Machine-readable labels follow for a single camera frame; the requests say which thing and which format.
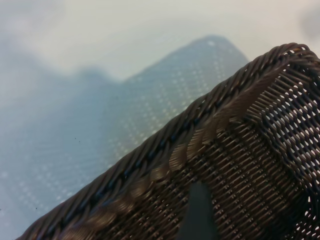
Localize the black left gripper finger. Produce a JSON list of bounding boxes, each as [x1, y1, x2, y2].
[[177, 181, 219, 240]]

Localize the dark brown wicker basket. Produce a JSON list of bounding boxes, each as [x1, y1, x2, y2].
[[14, 42, 320, 240]]

